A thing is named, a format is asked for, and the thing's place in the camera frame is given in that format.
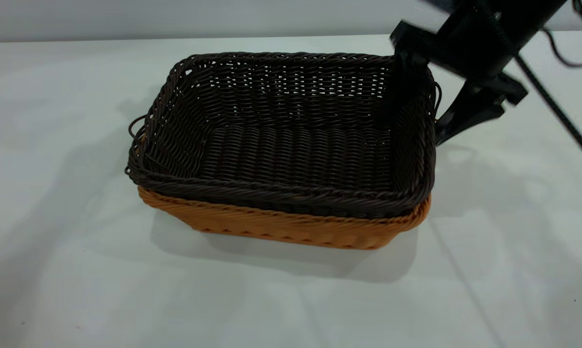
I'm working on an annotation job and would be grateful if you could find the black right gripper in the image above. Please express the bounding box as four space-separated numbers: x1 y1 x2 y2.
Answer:
385 10 529 146

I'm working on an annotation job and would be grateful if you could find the dark brown wicker basket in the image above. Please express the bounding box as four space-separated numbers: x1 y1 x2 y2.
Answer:
125 52 442 220

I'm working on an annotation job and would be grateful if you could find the light brown wicker basket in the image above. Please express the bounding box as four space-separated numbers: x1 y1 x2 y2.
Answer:
137 134 432 250

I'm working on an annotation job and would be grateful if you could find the black straight cable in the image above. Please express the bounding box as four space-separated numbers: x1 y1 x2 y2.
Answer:
513 52 582 173

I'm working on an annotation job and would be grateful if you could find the black looped cable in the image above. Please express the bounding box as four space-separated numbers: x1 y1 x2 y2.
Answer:
542 0 582 69

